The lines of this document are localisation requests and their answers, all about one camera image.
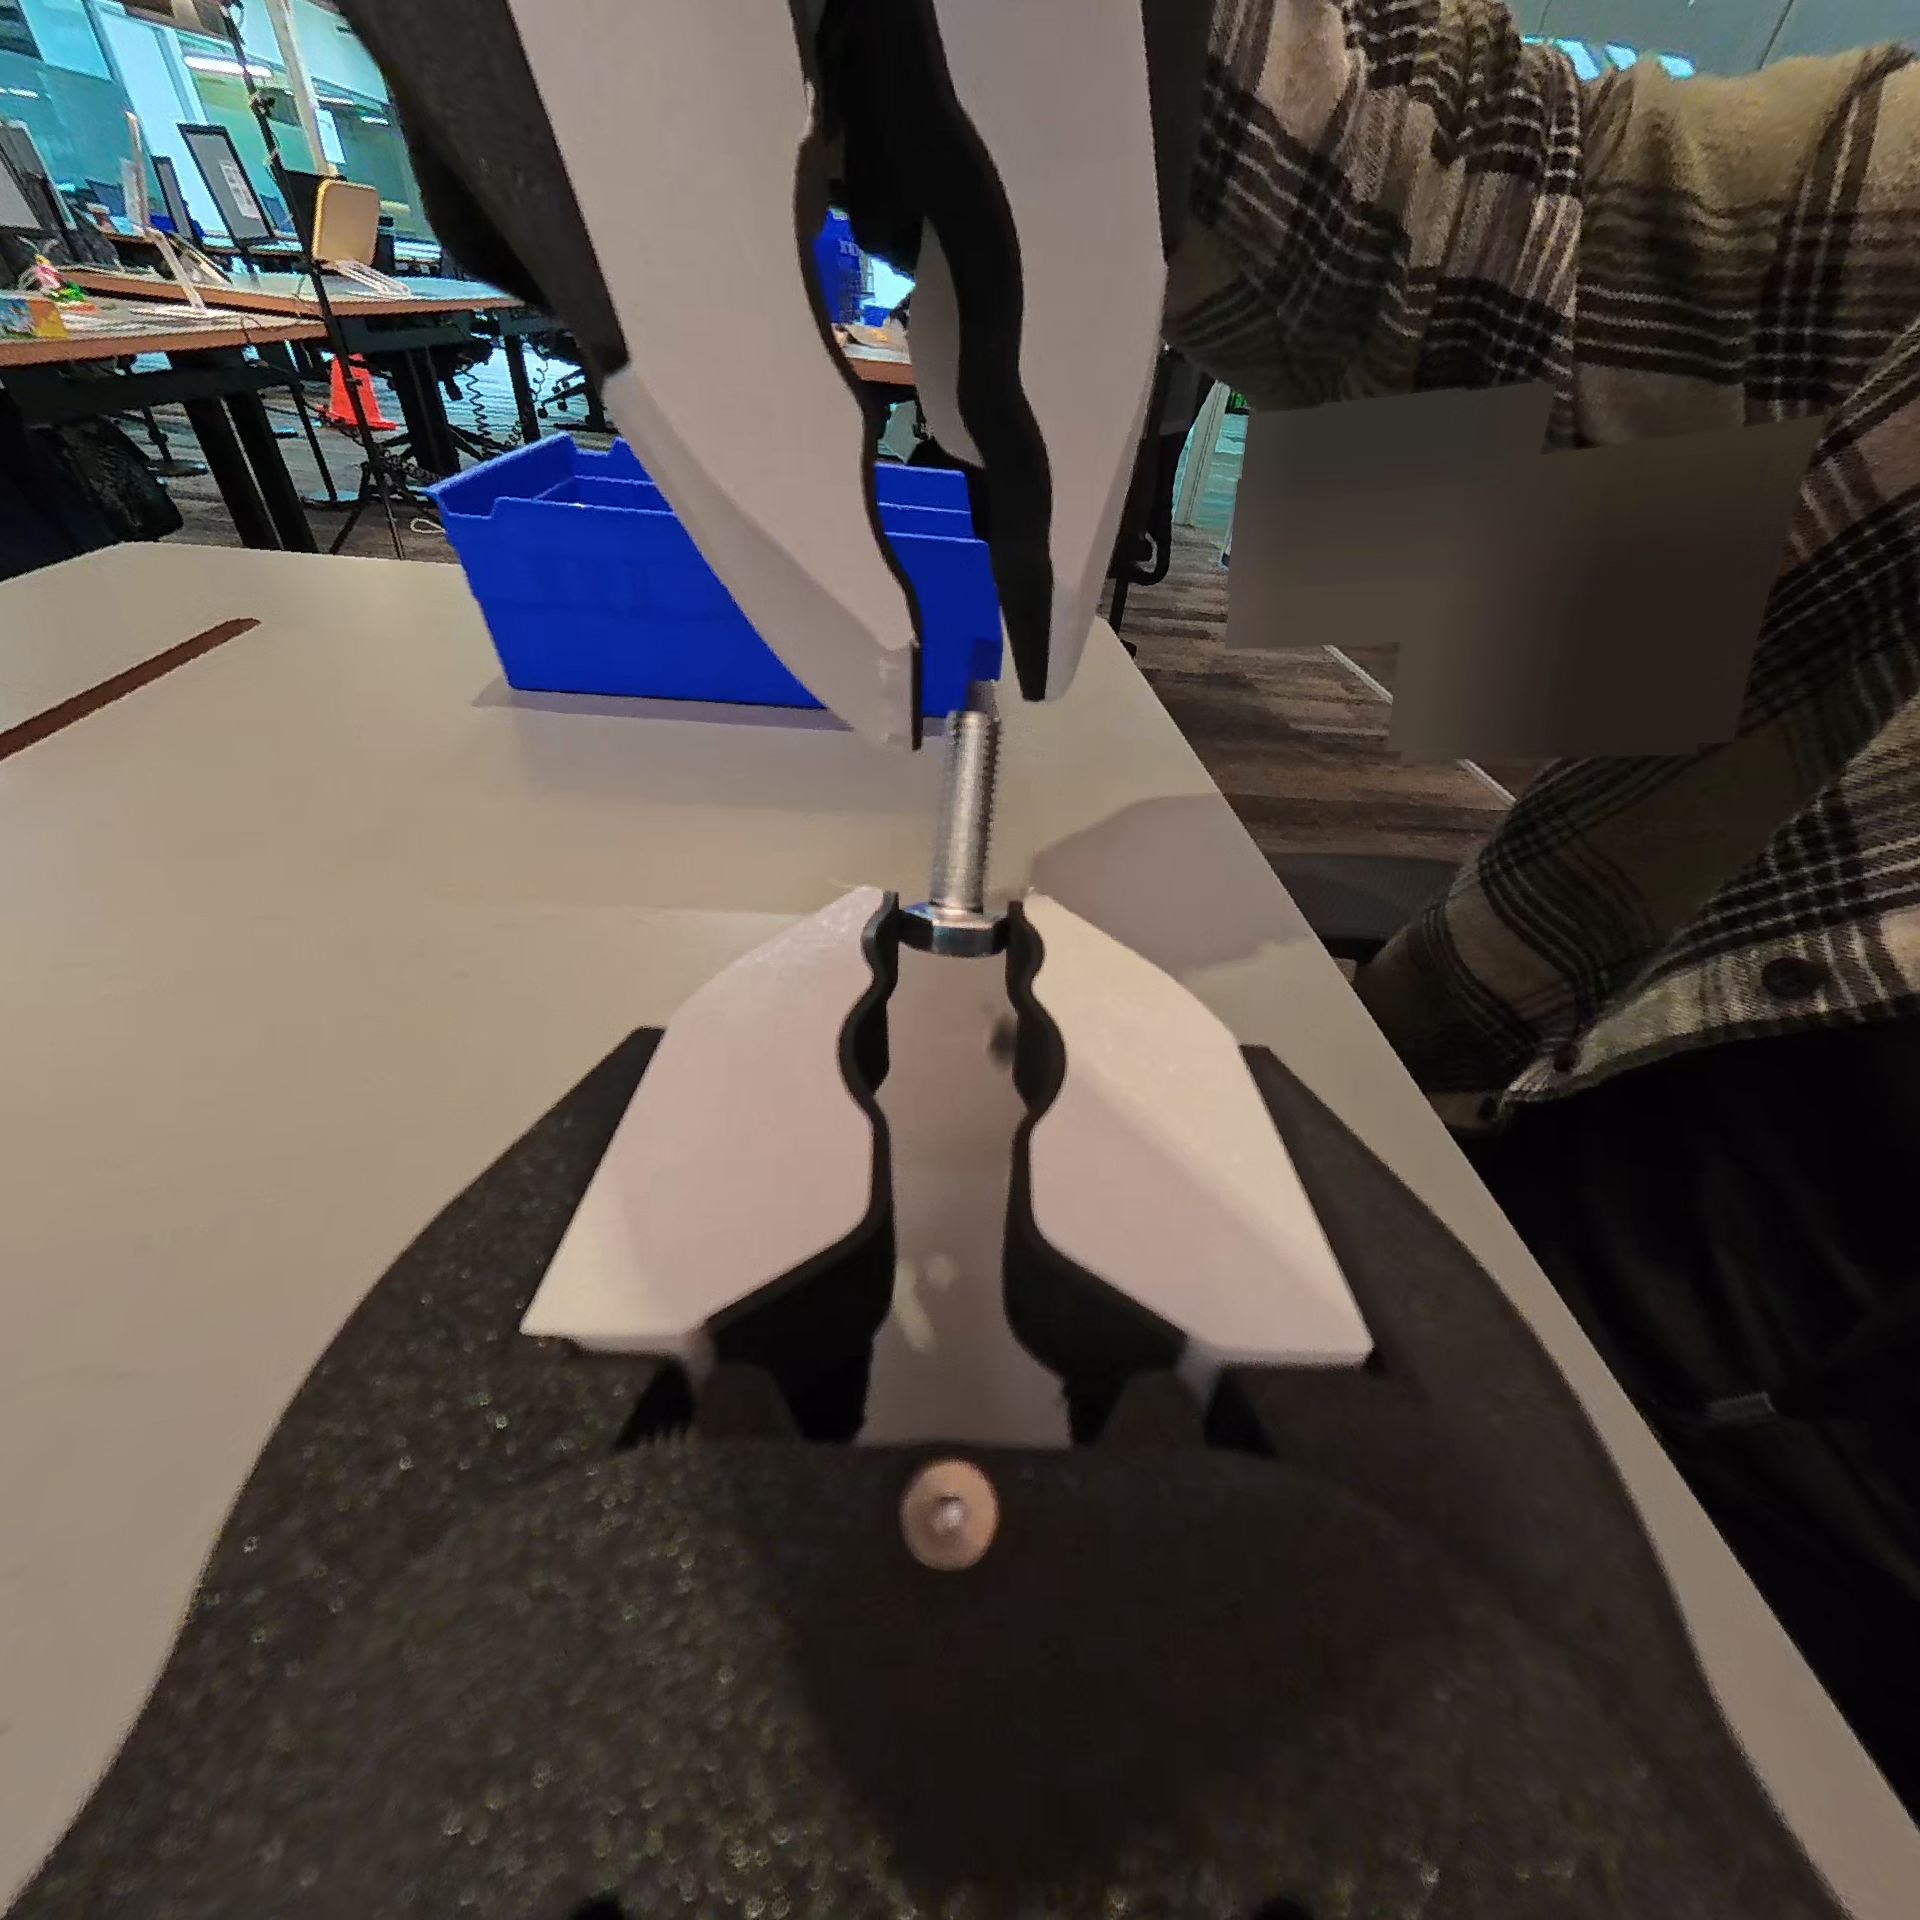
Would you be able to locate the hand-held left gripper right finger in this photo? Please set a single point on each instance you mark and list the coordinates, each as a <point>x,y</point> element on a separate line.
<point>1185,1173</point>

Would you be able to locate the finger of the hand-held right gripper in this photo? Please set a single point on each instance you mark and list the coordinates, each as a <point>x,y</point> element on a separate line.
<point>706,302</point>
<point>1080,302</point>

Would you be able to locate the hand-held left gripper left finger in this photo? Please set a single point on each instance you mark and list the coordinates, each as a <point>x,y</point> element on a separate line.
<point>720,1140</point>

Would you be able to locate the silver hex bolt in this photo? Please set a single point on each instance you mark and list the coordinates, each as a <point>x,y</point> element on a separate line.
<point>967,809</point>

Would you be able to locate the tan board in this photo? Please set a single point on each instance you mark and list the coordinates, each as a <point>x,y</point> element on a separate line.
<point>348,225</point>

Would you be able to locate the wooden-top desk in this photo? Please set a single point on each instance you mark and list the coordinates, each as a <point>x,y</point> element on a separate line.
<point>375,300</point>
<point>151,335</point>

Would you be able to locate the computer monitor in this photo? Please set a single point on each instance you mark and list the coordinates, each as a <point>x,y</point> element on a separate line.
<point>224,179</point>

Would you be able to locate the orange traffic cone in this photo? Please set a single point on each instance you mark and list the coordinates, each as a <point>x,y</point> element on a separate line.
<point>361,407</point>

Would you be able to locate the blue plastic bin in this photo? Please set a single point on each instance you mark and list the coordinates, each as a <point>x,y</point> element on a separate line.
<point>598,599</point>

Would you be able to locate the black backpack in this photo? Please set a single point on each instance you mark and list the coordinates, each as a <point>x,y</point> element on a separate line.
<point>91,497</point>

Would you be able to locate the person's torso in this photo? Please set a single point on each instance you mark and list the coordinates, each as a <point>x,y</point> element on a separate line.
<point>1650,899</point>

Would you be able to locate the person's lap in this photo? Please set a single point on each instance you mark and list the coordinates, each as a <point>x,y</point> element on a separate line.
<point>1725,1275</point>

